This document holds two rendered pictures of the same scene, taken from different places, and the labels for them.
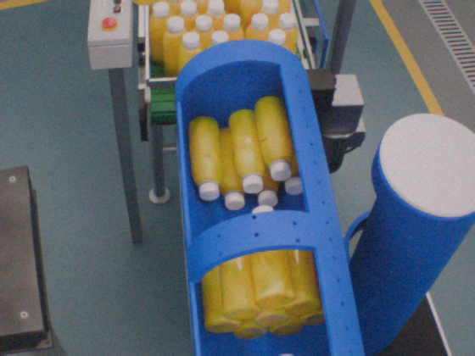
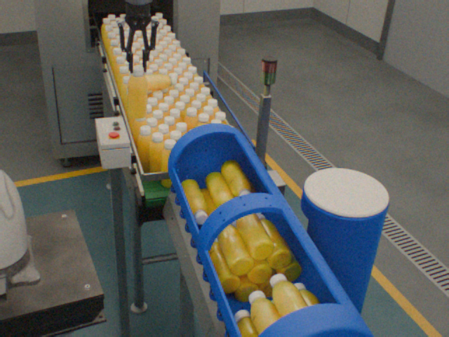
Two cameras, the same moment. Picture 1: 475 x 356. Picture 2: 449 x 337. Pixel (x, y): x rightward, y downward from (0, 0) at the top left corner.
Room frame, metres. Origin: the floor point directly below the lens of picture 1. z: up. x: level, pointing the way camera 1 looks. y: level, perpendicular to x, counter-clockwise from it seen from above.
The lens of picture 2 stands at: (-0.59, 0.17, 2.06)
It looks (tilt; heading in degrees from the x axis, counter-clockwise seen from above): 32 degrees down; 352
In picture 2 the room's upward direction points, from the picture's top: 3 degrees clockwise
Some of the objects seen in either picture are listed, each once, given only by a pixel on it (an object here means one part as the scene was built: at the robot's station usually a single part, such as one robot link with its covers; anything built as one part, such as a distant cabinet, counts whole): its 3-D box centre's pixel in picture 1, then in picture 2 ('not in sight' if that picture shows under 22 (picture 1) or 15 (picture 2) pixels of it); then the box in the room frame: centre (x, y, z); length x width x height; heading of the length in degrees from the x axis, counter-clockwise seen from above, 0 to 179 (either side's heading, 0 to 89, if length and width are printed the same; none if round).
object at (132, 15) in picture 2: not in sight; (137, 15); (1.14, 0.24, 1.53); 0.08 x 0.07 x 0.09; 105
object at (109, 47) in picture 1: (111, 25); (112, 141); (1.18, 0.34, 1.05); 0.20 x 0.10 x 0.10; 10
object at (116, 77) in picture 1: (125, 158); (120, 257); (1.18, 0.34, 0.50); 0.04 x 0.04 x 1.00; 10
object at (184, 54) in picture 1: (190, 65); (170, 164); (1.13, 0.14, 0.98); 0.07 x 0.07 x 0.16
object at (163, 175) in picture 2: (231, 80); (198, 171); (1.11, 0.04, 0.96); 0.40 x 0.01 x 0.03; 100
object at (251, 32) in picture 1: (257, 46); not in sight; (1.22, -0.02, 0.98); 0.07 x 0.07 x 0.16
